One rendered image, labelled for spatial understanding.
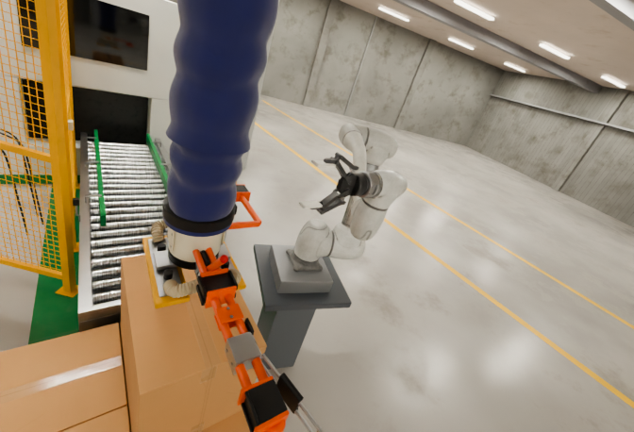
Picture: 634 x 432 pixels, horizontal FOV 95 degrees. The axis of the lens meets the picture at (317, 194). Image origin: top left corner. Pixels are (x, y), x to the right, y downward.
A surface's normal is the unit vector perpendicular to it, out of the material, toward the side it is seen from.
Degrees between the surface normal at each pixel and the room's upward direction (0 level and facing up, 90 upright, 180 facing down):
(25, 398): 0
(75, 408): 0
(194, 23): 103
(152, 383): 0
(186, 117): 99
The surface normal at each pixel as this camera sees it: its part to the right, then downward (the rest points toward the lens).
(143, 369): 0.29, -0.87
